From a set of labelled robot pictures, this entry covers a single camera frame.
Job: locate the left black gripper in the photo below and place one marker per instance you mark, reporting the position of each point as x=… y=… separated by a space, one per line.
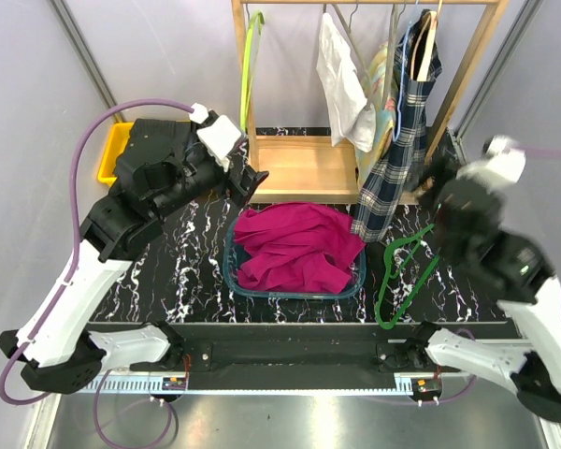
x=244 y=190

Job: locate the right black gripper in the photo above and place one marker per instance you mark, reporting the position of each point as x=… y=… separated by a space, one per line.
x=434 y=167

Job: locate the magenta pleated skirt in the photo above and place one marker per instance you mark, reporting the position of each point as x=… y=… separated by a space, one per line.
x=302 y=248

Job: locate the white garment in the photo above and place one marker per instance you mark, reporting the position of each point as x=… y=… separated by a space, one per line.
x=349 y=113

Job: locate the grey hanger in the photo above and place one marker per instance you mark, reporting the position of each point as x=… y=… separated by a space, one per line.
x=346 y=25

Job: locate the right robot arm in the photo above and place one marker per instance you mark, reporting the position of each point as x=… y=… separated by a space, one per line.
x=467 y=202

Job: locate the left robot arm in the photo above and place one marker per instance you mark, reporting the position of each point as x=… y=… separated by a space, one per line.
x=163 y=167

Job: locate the wooden hanger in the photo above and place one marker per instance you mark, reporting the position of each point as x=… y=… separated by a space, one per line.
x=424 y=44

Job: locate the lime green hanger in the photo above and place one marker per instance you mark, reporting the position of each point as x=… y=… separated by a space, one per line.
x=256 y=24

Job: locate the wooden clothes rack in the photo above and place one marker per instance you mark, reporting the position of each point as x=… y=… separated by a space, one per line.
x=304 y=168

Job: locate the navy plaid garment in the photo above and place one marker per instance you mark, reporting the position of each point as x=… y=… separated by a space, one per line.
x=393 y=174

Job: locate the blue transparent basket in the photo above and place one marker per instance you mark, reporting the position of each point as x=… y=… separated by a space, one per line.
x=234 y=255

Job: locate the pastel patterned garment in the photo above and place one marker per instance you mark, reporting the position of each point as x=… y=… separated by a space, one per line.
x=376 y=125

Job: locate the yellow plastic tray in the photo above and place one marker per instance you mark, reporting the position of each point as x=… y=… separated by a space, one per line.
x=117 y=139

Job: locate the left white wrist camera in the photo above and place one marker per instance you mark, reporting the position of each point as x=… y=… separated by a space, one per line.
x=217 y=133

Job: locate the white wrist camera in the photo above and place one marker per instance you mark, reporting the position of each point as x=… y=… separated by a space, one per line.
x=502 y=164
x=217 y=133

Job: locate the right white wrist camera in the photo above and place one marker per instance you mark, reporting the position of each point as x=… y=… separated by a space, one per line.
x=502 y=164

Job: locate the blue wire hanger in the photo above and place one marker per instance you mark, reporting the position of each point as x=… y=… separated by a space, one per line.
x=405 y=102

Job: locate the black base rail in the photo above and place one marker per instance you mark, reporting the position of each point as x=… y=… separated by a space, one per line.
x=293 y=357

